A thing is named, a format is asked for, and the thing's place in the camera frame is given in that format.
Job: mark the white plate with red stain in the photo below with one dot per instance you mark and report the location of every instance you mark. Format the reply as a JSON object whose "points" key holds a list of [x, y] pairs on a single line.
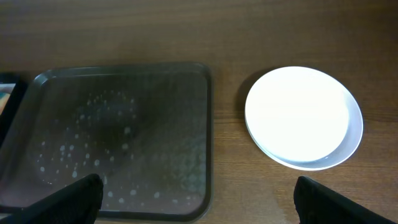
{"points": [[297, 114]]}

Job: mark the large dark brown tray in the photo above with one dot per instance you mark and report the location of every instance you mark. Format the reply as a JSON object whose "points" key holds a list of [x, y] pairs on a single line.
{"points": [[146, 130]]}

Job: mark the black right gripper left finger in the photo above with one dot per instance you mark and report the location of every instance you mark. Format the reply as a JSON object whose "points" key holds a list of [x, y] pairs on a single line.
{"points": [[77, 203]]}

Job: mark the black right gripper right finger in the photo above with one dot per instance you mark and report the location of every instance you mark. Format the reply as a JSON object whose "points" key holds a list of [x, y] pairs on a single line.
{"points": [[317, 204]]}

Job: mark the pale green plate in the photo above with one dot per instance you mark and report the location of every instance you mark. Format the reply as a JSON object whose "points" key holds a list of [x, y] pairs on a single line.
{"points": [[351, 140]]}

